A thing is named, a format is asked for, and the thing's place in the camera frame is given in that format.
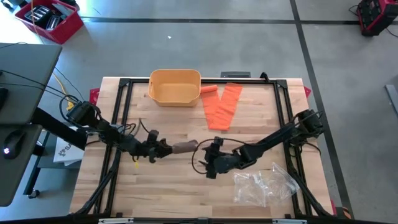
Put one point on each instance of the black aluminium table frame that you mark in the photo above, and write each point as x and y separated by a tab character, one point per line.
138	81

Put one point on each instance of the red and black equipment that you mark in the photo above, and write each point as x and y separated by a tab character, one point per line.
373	15

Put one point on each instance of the orange elastic bandage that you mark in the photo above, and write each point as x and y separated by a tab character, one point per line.
219	118

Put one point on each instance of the red plastic crate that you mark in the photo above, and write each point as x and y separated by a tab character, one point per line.
66	29

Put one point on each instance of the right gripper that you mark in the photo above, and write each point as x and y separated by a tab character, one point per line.
219	161

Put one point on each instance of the black desk support beam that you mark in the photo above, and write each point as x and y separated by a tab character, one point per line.
56	127

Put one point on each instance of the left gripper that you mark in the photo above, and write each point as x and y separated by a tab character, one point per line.
154	147

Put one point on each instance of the silver bracket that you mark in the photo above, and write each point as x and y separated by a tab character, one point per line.
115	221
289	221

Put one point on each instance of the brown elastic bandage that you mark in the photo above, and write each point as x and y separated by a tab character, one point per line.
185	147

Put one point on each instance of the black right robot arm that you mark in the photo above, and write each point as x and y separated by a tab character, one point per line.
273	140

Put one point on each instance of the clear plastic bag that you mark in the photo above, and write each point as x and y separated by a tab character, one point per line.
283	183
248	186

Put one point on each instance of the grey desk top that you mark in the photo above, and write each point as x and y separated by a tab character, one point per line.
28	68

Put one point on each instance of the grey desk base with caster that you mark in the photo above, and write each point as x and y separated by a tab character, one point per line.
32	180

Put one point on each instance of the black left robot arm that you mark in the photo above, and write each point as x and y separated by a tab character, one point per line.
118	138

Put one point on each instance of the white printed box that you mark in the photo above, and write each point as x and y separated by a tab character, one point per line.
66	152

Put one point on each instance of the black case with silver parts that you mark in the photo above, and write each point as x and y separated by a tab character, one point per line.
40	14

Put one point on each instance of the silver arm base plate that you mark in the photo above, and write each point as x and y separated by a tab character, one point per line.
115	126

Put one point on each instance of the dark desk top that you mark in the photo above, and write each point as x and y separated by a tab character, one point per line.
15	186

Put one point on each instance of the yellow plastic bin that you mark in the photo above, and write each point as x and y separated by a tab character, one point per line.
174	93

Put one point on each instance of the grey metal bar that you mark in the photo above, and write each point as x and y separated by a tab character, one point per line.
392	98

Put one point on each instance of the black computer mouse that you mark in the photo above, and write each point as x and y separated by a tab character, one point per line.
14	144

